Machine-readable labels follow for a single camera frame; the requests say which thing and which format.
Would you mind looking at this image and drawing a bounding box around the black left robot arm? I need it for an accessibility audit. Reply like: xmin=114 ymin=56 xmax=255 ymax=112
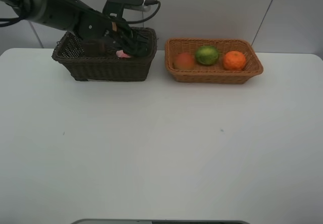
xmin=1 ymin=0 xmax=140 ymax=54

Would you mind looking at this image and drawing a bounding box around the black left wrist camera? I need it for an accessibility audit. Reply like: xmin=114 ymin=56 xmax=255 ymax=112
xmin=102 ymin=0 xmax=161 ymax=20

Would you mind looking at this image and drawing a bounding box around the black pump dispenser bottle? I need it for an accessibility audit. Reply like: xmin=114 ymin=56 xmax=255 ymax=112
xmin=130 ymin=41 xmax=151 ymax=57

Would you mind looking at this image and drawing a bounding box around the translucent purple plastic cup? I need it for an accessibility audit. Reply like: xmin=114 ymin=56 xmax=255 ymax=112
xmin=82 ymin=40 xmax=105 ymax=58

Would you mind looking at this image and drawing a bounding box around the orange mandarin fruit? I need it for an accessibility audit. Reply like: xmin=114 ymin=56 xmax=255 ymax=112
xmin=223 ymin=50 xmax=246 ymax=71

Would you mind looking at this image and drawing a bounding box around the tan wicker basket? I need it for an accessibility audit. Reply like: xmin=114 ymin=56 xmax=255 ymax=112
xmin=165 ymin=38 xmax=263 ymax=84

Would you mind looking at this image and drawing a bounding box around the pink lotion bottle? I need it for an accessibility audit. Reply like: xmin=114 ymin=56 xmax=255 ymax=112
xmin=116 ymin=50 xmax=132 ymax=58

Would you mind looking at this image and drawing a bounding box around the dark brown wicker basket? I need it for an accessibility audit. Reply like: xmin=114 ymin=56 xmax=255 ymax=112
xmin=52 ymin=27 xmax=157 ymax=82

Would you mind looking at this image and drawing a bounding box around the green round fruit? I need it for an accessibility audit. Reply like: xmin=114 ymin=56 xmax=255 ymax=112
xmin=195 ymin=45 xmax=220 ymax=66

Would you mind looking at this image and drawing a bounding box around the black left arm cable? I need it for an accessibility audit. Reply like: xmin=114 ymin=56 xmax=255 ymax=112
xmin=125 ymin=0 xmax=162 ymax=25

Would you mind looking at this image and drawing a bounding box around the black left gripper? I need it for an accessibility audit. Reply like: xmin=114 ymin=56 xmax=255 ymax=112
xmin=75 ymin=12 xmax=134 ymax=50

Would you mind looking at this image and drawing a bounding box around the red orange peach fruit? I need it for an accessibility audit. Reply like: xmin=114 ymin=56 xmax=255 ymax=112
xmin=173 ymin=52 xmax=195 ymax=71

